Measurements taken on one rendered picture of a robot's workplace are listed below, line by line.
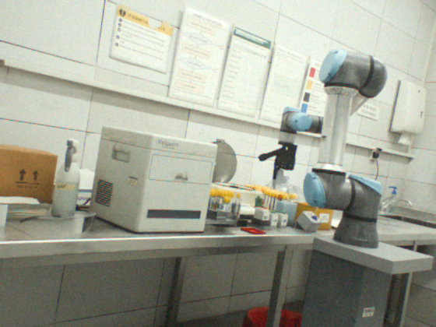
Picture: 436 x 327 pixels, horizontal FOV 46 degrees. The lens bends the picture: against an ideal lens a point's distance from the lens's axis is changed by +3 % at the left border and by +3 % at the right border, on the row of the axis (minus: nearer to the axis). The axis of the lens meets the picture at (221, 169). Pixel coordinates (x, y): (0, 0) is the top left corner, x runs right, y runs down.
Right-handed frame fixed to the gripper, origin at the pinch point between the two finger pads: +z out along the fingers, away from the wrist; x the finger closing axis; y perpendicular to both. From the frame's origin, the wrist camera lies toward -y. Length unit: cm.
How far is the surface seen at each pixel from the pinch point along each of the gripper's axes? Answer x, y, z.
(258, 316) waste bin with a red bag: 12, 2, 64
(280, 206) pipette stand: -6.6, 5.7, 7.1
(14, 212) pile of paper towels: -99, -55, 8
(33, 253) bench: -115, -37, 12
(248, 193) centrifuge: -1.7, -10.0, 5.1
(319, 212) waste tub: 3.4, 21.5, 7.5
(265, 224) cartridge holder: -25.2, 3.7, 12.1
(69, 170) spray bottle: -84, -50, -3
